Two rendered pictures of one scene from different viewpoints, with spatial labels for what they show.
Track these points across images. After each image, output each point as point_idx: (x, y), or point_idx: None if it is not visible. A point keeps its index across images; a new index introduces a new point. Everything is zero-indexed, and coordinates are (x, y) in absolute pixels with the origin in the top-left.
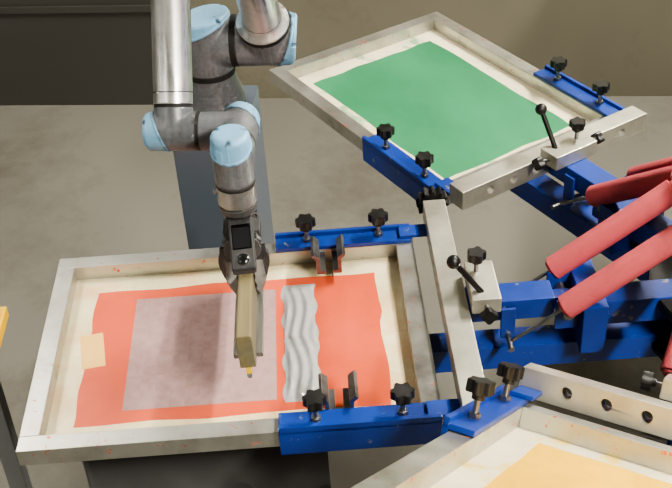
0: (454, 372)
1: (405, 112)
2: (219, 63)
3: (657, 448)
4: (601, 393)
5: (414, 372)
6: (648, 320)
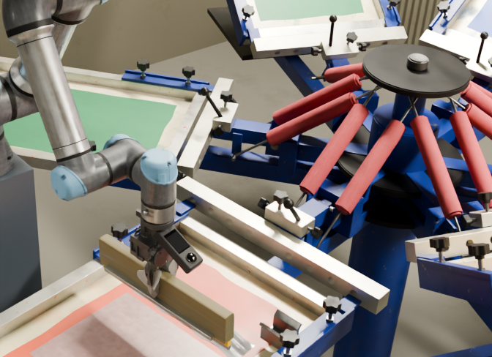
0: (328, 279)
1: None
2: (1, 122)
3: None
4: (465, 237)
5: (288, 296)
6: (365, 201)
